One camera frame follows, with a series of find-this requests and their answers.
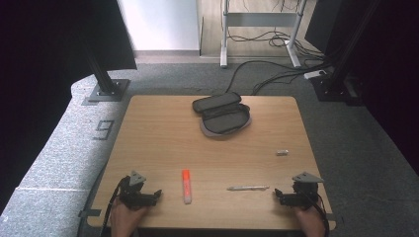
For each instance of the grey tape strip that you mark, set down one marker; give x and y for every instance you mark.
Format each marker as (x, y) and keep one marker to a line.
(89, 213)
(330, 217)

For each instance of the black metal stand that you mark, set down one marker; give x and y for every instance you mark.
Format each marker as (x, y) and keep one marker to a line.
(108, 92)
(332, 90)

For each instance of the orange highlighter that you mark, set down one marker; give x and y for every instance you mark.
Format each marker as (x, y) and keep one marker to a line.
(186, 184)

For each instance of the white power strip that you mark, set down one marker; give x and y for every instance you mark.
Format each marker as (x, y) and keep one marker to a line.
(314, 74)

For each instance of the silver pen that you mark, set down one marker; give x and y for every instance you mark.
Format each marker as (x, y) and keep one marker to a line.
(247, 188)

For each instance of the small grey eraser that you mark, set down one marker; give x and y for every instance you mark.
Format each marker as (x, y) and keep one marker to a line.
(282, 152)

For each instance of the black grey pencil case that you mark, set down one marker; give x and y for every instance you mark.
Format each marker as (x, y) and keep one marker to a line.
(225, 122)

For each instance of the person's left hand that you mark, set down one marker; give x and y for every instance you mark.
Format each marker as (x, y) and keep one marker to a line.
(126, 219)

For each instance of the white desk frame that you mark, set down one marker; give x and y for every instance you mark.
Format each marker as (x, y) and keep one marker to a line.
(260, 19)

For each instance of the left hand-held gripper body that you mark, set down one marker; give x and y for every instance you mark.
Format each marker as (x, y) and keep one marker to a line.
(131, 194)

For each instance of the grey tape numeral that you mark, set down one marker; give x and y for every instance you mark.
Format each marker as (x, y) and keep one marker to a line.
(104, 130)

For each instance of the person's right hand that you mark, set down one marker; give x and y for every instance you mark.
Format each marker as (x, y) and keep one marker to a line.
(309, 220)

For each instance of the black curtain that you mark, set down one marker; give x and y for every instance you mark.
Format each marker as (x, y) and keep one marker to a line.
(49, 49)
(395, 98)

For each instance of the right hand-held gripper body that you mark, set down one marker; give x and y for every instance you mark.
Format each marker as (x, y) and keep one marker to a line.
(304, 194)

